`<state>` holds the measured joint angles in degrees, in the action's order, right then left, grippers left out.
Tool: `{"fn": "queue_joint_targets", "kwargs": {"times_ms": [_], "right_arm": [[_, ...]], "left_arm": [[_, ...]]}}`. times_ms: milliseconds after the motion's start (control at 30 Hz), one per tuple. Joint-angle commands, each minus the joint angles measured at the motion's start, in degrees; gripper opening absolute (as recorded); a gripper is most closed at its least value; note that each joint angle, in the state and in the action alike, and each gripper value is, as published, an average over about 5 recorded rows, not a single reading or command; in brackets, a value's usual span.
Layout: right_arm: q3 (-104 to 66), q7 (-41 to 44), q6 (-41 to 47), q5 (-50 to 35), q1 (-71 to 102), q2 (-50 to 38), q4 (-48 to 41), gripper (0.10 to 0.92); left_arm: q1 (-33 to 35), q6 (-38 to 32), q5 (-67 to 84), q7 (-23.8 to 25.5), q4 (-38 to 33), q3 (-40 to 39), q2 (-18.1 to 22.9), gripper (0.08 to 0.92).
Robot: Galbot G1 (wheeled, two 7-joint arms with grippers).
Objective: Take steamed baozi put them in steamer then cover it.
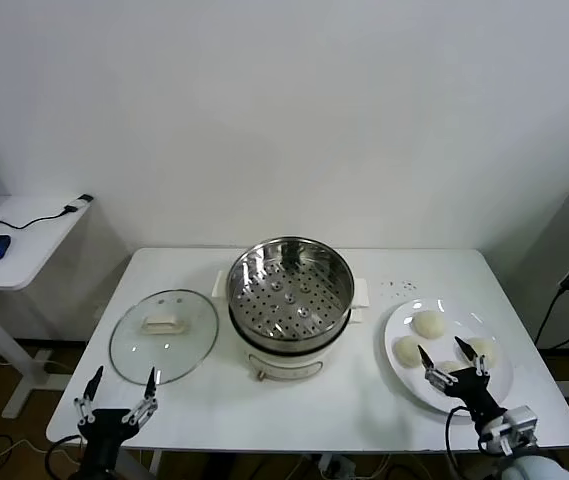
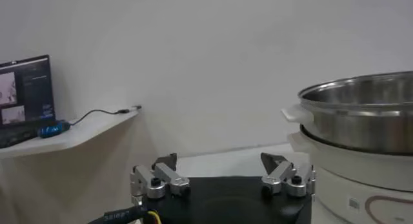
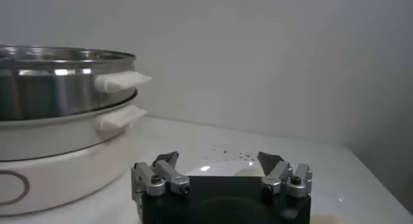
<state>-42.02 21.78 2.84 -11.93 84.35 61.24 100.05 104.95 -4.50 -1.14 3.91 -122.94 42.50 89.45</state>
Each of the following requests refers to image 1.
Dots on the cream electric cooker base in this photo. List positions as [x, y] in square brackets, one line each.
[284, 362]

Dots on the dark crumbs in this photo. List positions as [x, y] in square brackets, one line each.
[406, 286]

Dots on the white side desk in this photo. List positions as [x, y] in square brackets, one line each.
[24, 250]

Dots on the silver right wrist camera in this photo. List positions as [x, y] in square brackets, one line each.
[521, 420]

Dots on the stainless steel steamer basket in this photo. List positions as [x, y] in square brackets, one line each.
[289, 300]

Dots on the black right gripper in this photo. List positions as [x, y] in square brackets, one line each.
[474, 395]

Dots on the white round plate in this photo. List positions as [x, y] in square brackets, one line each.
[464, 320]

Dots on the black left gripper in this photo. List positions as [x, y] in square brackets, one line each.
[106, 430]

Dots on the white power strip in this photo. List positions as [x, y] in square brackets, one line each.
[336, 465]

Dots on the white steamed baozi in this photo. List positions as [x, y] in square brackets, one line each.
[406, 352]
[449, 367]
[486, 347]
[429, 325]

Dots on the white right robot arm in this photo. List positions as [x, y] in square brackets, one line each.
[534, 465]

